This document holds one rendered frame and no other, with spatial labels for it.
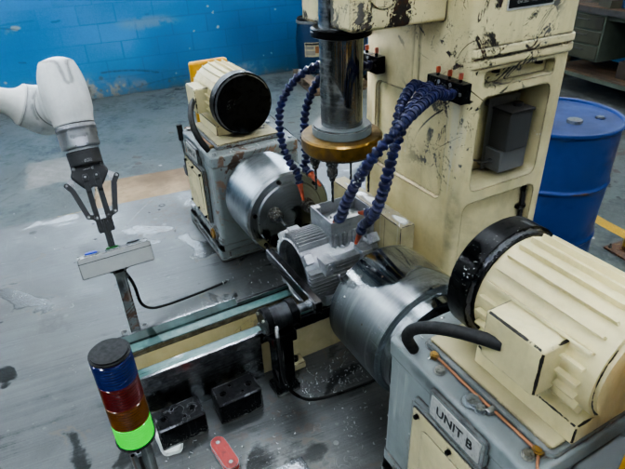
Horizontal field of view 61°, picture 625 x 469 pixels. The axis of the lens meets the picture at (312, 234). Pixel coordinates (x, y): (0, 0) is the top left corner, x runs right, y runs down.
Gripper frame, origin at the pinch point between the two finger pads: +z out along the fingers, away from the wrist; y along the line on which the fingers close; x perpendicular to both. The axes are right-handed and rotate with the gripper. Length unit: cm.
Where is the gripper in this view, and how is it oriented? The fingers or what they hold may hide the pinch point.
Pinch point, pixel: (107, 232)
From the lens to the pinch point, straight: 137.2
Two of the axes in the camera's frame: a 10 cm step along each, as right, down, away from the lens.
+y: 8.7, -2.8, 4.0
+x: -4.3, -0.6, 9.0
